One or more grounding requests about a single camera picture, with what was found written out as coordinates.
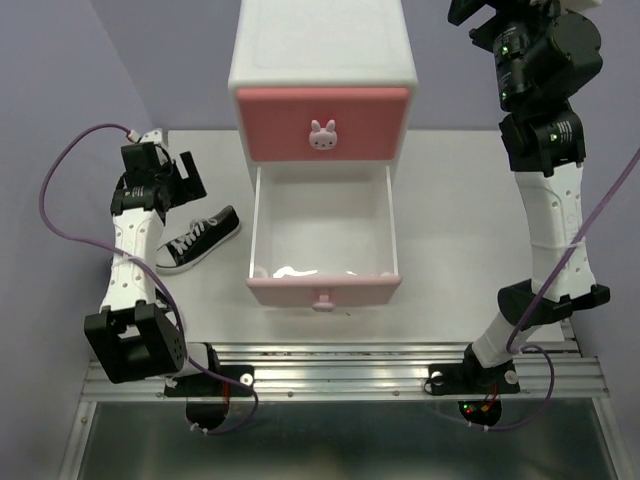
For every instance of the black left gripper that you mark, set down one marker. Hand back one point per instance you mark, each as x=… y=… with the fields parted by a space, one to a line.
x=191 y=188

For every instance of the black sneaker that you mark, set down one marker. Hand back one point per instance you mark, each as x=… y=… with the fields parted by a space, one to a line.
x=202 y=237

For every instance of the pink-front drawer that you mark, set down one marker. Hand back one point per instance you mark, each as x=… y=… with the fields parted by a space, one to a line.
x=277 y=121

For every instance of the pale pink drawer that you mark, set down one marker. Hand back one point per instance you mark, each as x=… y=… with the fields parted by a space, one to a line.
x=323 y=227

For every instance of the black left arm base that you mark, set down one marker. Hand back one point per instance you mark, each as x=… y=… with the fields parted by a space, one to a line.
x=213 y=407

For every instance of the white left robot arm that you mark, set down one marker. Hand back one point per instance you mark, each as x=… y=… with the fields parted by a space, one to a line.
x=131 y=335

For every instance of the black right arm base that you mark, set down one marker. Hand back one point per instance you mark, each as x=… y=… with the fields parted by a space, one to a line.
x=479 y=390

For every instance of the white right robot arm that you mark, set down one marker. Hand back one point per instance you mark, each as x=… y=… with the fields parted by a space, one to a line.
x=544 y=52

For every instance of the white shoe cabinet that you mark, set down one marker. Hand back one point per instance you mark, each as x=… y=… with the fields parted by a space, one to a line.
x=321 y=44

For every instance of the white bunny drawer knob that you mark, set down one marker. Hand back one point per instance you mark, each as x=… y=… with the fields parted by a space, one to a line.
x=323 y=137

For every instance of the pink lower drawer knob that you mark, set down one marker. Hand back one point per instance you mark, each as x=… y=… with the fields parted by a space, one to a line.
x=324 y=302

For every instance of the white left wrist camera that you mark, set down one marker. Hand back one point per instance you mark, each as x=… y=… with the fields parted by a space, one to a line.
x=155 y=137

